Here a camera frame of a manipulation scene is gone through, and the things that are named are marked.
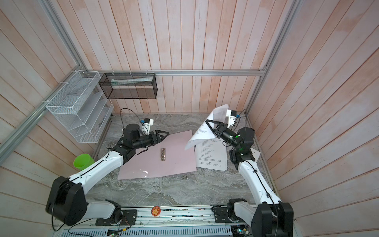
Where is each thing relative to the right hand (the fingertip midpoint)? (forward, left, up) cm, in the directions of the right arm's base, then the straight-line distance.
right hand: (205, 122), depth 68 cm
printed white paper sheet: (-4, 0, -2) cm, 5 cm away
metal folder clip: (+2, +25, -34) cm, 43 cm away
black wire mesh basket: (+43, +52, -9) cm, 68 cm away
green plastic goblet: (-12, +65, -19) cm, 69 cm away
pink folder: (0, +21, -35) cm, 41 cm away
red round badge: (-31, +25, -35) cm, 53 cm away
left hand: (0, +20, -12) cm, 23 cm away
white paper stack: (+3, -8, -36) cm, 37 cm away
